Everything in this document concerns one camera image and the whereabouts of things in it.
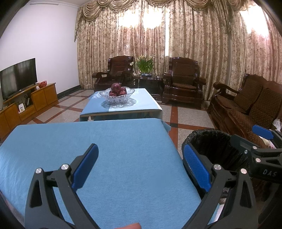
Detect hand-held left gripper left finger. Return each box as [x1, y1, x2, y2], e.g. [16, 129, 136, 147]
[24, 143, 104, 229]

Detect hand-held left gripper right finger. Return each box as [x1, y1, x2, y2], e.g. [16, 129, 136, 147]
[183, 144, 259, 229]

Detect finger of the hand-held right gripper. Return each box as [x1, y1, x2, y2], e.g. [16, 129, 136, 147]
[252, 124, 282, 141]
[230, 134, 282, 158]

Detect black lined trash bin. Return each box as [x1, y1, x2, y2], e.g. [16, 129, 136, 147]
[181, 129, 260, 212]

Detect brown sofa seat cushion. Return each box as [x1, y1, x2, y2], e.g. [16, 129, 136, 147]
[247, 130, 268, 148]
[217, 95, 240, 109]
[229, 109, 258, 132]

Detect clear plastic bag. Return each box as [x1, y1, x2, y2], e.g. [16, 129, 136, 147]
[272, 119, 282, 132]

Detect brown sofa back cushion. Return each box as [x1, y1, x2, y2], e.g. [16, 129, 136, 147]
[249, 88, 282, 130]
[234, 79, 263, 114]

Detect blue tablecloth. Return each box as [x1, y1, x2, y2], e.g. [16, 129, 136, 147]
[0, 118, 221, 229]
[79, 88, 172, 134]

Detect dark wooden sofa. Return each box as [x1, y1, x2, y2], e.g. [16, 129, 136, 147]
[207, 74, 282, 150]

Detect low coffee table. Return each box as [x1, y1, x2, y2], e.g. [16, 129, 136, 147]
[80, 109, 163, 121]

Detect glass fruit bowl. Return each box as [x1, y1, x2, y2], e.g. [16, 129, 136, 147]
[98, 87, 135, 104]

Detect wooden TV cabinet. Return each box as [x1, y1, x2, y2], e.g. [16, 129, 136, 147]
[0, 82, 59, 141]

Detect dark wooden cushioned armchair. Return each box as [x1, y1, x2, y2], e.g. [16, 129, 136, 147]
[162, 57, 206, 109]

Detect dark wooden side table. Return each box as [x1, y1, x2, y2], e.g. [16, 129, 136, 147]
[134, 76, 164, 99]

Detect dark wooden slatted armchair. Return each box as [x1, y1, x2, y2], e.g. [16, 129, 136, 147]
[92, 55, 134, 92]

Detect black flat television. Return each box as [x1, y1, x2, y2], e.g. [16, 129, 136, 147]
[0, 58, 38, 100]

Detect potted green plant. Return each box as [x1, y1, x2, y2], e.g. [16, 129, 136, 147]
[134, 55, 156, 77]

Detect beige floral curtains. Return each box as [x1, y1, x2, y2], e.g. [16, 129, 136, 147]
[76, 0, 282, 104]

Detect scalloped curtain valance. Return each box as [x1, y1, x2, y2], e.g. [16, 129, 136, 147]
[74, 0, 254, 43]

